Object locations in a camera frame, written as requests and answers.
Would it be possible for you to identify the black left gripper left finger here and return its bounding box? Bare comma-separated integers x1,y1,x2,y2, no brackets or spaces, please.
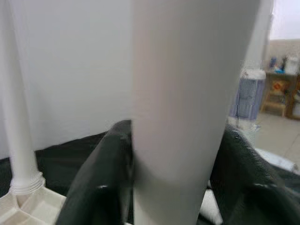
56,119,135,225

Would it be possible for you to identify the white plastic container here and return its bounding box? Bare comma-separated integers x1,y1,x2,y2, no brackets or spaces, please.
286,57,299,74

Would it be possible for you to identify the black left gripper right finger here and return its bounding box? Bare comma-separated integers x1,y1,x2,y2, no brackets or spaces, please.
206,122,300,225

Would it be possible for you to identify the white round appliance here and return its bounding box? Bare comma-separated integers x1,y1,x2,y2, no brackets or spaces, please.
254,146,300,175

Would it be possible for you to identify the black cloth table cover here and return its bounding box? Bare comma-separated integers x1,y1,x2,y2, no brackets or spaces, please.
0,130,300,195

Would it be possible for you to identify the blue plastic rack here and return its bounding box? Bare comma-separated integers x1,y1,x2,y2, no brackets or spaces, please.
231,69,267,124

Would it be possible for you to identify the white plastic children table top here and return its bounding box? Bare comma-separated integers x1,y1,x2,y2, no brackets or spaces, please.
0,180,223,225

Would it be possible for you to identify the light wooden frame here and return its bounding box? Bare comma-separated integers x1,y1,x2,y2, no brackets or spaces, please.
259,72,300,120

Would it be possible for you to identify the white plastic table leg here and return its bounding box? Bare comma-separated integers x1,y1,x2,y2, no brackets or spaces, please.
0,0,46,195
130,0,256,225

